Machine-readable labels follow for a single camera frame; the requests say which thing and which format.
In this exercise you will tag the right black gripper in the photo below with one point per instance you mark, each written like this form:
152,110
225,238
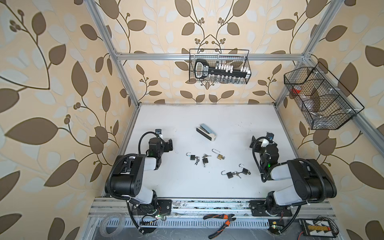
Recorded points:
255,142

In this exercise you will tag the back wire basket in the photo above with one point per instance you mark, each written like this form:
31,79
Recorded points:
235,57

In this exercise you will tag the black power distribution board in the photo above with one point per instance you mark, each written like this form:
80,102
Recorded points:
320,227

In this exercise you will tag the right wire basket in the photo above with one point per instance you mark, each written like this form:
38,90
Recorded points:
325,102

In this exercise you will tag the black socket tool set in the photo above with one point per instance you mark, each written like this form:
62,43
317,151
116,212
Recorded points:
202,70

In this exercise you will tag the clear tape roll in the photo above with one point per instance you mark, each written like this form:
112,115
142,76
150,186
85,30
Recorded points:
113,220

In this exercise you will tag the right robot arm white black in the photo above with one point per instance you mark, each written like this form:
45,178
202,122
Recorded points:
310,182

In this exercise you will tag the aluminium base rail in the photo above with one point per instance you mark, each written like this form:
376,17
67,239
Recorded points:
189,213

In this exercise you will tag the brass padlock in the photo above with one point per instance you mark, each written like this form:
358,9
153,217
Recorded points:
218,153

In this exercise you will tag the keys between black padlocks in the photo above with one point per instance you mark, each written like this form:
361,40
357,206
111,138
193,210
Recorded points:
236,174

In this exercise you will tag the wire basket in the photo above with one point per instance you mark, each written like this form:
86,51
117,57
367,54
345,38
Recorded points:
325,102
235,57

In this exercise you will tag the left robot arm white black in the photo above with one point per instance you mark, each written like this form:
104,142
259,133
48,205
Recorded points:
126,181

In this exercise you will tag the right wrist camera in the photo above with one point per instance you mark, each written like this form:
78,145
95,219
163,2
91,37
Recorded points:
270,136

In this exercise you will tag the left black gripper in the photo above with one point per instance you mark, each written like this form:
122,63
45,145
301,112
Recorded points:
167,145

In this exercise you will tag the red capped item in basket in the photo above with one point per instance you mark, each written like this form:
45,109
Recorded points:
296,90

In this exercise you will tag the black padlock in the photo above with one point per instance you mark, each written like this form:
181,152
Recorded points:
192,157
244,170
229,175
205,161

